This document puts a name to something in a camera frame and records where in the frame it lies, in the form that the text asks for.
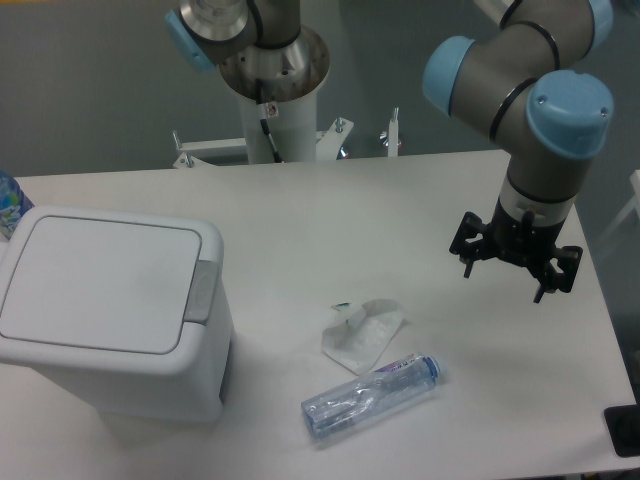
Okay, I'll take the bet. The white plastic trash can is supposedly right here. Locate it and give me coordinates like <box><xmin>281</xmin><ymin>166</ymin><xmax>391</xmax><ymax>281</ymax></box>
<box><xmin>1</xmin><ymin>206</ymin><xmax>234</xmax><ymax>422</ymax></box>

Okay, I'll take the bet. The white trash can lid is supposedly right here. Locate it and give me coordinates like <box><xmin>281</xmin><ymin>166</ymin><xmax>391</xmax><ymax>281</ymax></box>
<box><xmin>1</xmin><ymin>213</ymin><xmax>202</xmax><ymax>354</ymax></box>

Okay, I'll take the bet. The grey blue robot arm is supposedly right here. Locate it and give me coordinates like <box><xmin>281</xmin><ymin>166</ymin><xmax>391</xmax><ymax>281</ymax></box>
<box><xmin>164</xmin><ymin>1</ymin><xmax>614</xmax><ymax>294</ymax></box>

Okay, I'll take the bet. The clear crushed plastic bottle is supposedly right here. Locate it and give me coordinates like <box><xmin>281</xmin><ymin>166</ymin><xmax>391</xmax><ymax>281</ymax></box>
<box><xmin>301</xmin><ymin>352</ymin><xmax>446</xmax><ymax>442</ymax></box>

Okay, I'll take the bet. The black device at table edge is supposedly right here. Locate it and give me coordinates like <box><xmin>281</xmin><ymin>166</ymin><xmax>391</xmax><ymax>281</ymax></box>
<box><xmin>604</xmin><ymin>404</ymin><xmax>639</xmax><ymax>458</ymax></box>

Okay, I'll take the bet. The white frame at right edge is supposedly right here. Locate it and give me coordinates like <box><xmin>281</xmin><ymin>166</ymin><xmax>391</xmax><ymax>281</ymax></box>
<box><xmin>598</xmin><ymin>170</ymin><xmax>639</xmax><ymax>244</ymax></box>

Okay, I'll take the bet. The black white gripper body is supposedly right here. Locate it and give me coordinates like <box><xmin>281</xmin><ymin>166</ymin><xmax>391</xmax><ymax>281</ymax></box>
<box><xmin>482</xmin><ymin>176</ymin><xmax>575</xmax><ymax>269</ymax></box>

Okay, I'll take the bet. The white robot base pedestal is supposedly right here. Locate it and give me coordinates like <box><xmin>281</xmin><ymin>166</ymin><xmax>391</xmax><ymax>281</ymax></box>
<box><xmin>172</xmin><ymin>27</ymin><xmax>354</xmax><ymax>168</ymax></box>

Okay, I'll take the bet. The grey lid push button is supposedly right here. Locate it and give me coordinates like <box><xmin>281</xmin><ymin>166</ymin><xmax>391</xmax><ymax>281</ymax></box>
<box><xmin>183</xmin><ymin>260</ymin><xmax>219</xmax><ymax>324</ymax></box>

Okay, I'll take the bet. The black pedestal cable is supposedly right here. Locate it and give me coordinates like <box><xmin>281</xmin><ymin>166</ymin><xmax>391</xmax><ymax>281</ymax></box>
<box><xmin>254</xmin><ymin>77</ymin><xmax>285</xmax><ymax>164</ymax></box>

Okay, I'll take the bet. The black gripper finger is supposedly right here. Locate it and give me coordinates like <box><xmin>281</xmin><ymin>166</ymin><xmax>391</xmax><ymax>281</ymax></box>
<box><xmin>449</xmin><ymin>211</ymin><xmax>493</xmax><ymax>278</ymax></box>
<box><xmin>530</xmin><ymin>246</ymin><xmax>583</xmax><ymax>304</ymax></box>

